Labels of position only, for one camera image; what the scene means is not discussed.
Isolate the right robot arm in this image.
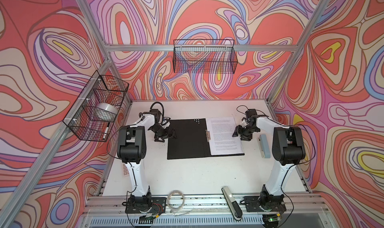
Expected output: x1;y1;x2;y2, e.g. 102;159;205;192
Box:
233;109;306;212

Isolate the black wire basket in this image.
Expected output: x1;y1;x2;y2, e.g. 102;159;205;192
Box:
173;39;238;74
63;71;129;142

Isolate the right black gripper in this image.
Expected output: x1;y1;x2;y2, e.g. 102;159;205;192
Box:
232;124;259;141

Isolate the white and black file folder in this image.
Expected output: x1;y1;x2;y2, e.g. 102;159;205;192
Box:
166;117;245;160

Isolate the aluminium frame rail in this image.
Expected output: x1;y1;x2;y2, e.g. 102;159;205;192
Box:
77;193;337;228

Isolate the silver tape roll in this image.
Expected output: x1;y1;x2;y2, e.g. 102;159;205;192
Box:
95;103;118;118

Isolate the marker pen in basket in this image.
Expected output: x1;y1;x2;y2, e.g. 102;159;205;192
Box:
103;122;110;140

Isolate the white and black stapler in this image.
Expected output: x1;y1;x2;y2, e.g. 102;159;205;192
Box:
222;186;243;221

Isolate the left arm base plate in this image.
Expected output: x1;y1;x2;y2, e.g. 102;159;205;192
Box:
122;197;167;215

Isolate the left black wire basket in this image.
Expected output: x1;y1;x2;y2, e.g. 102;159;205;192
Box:
63;71;129;142

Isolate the grey blue hole punch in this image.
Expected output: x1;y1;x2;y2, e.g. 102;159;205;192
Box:
258;134;271;159

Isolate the white coiled cable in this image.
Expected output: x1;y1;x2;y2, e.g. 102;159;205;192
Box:
166;190;186;211

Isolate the rear black wire basket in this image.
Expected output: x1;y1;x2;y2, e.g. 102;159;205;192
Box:
173;39;238;74

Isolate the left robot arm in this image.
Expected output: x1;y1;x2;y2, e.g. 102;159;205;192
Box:
117;102;176;213

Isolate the pink white calculator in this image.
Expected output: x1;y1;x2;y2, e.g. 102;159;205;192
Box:
122;163;129;177

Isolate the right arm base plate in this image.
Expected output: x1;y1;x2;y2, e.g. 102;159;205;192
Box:
244;195;287;213

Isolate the metal folder clip mechanism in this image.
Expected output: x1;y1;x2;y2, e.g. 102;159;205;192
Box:
206;130;211;143

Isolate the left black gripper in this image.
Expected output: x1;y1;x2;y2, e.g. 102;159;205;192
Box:
149;125;177;141

